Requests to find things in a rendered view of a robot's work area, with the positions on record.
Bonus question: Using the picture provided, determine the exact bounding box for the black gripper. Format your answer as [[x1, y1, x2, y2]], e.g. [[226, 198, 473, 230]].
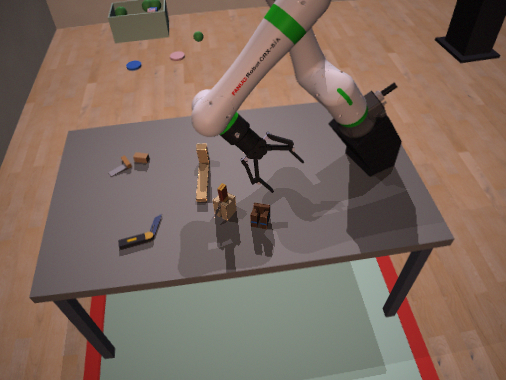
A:
[[235, 128, 304, 193]]

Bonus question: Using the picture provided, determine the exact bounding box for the brown wooden l-shaped frame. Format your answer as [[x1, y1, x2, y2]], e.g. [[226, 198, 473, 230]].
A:
[[196, 144, 210, 202]]

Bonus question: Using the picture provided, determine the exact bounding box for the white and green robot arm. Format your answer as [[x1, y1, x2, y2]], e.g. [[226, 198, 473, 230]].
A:
[[191, 0, 397, 145]]

